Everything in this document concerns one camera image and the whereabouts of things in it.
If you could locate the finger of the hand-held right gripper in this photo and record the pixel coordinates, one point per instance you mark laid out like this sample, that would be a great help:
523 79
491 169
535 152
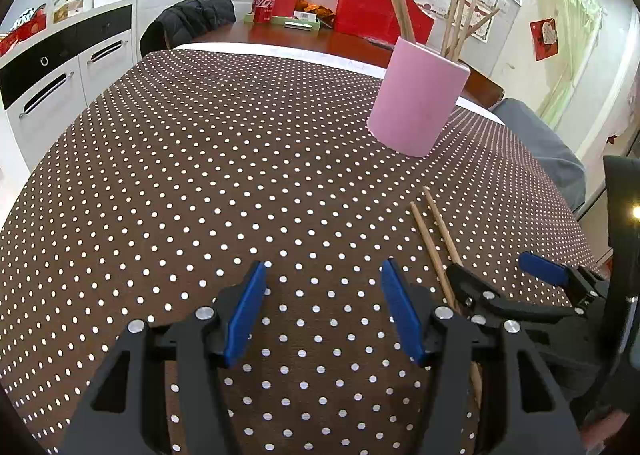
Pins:
470 285
542 267

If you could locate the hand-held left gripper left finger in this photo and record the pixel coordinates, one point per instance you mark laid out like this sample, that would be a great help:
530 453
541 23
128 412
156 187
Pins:
245 315

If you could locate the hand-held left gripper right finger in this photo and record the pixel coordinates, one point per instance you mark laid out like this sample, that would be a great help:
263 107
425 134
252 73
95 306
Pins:
402 315

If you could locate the single wooden chopstick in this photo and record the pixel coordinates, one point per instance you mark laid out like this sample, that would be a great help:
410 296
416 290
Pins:
442 225
430 250

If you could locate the pink cylindrical holder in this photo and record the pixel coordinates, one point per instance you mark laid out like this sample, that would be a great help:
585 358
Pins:
415 100

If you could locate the person's right hand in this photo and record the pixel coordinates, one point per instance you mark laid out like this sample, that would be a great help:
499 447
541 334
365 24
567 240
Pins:
607 430

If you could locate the small red ornament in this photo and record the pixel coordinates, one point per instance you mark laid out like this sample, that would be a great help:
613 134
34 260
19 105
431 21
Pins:
611 140

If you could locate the brown polka dot tablecloth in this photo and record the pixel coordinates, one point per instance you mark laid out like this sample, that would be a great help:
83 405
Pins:
200 160

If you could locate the wooden chair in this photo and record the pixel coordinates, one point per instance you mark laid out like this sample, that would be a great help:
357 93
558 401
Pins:
487 90

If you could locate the red heart door decoration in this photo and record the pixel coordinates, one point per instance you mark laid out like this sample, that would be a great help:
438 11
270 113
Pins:
545 37

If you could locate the green sheer curtain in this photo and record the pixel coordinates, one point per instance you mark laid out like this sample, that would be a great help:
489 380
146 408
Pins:
575 35

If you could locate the black pens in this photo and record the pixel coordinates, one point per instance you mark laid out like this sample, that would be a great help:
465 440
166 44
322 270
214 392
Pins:
377 41

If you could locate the green tray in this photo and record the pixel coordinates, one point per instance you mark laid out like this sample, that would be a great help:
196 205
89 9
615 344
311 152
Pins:
270 25

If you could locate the small white device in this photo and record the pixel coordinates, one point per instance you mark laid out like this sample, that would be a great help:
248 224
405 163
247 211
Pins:
298 25

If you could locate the white black sideboard cabinet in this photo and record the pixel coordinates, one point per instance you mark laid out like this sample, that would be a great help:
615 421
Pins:
50 85

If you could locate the black jacket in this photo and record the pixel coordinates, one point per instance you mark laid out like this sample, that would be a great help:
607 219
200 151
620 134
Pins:
190 17

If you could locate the red soda cans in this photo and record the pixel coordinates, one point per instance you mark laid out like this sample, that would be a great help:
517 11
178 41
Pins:
263 7

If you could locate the orange snack packets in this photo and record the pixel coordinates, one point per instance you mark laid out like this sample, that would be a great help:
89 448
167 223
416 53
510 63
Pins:
317 9

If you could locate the small potted plant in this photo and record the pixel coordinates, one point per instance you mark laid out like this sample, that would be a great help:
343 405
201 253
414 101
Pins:
67 12

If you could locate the red tissue box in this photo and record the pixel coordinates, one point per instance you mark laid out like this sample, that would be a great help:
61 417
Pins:
27 35

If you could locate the black white patterned object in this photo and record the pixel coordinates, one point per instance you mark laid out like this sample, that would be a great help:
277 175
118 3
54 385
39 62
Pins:
27 15

